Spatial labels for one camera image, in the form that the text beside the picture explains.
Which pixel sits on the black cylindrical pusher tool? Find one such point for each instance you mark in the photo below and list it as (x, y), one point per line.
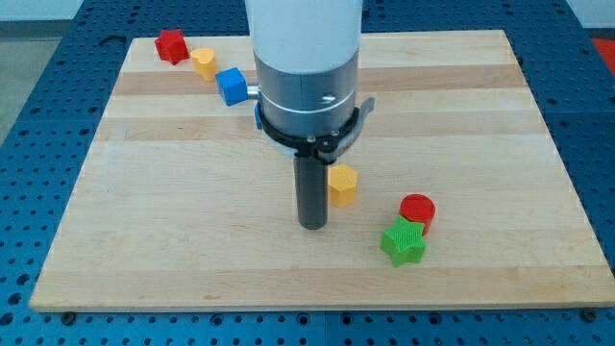
(311, 184)

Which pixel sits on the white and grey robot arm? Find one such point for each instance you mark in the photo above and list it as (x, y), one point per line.
(306, 55)

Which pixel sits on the red cylinder block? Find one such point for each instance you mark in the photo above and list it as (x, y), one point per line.
(418, 208)

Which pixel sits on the wooden board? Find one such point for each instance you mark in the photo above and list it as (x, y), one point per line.
(183, 205)

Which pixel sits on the yellow heart block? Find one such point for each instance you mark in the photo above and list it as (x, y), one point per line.
(204, 62)

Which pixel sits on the green star block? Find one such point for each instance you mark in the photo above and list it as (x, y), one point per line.
(403, 242)

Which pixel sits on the yellow hexagon block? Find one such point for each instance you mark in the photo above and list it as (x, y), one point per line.
(342, 185)

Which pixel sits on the red star block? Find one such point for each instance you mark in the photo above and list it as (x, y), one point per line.
(171, 46)

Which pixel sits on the blue cube block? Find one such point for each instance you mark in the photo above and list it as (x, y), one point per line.
(232, 86)

